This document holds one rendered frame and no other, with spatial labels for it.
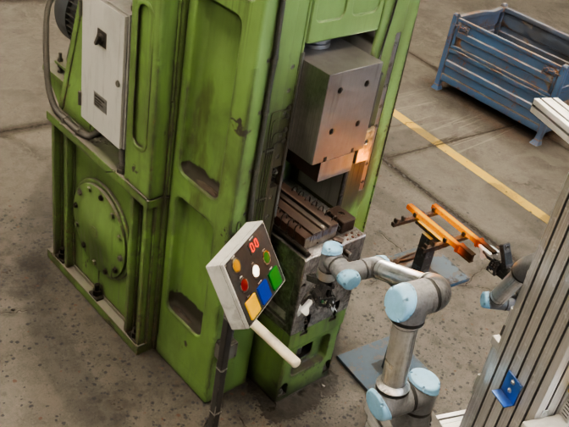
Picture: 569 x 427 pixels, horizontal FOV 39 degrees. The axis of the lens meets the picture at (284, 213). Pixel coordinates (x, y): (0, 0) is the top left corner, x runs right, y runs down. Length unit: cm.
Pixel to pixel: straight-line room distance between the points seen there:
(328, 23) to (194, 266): 132
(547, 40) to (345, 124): 465
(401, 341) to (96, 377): 192
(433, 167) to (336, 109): 318
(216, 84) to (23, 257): 199
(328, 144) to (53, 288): 200
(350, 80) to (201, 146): 72
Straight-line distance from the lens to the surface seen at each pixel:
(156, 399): 407
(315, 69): 313
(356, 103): 328
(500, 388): 277
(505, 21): 798
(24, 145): 589
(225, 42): 321
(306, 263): 350
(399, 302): 258
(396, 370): 275
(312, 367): 414
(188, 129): 347
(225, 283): 297
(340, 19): 322
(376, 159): 387
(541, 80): 701
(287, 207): 366
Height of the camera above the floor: 302
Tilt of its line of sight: 34 degrees down
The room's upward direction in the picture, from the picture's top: 10 degrees clockwise
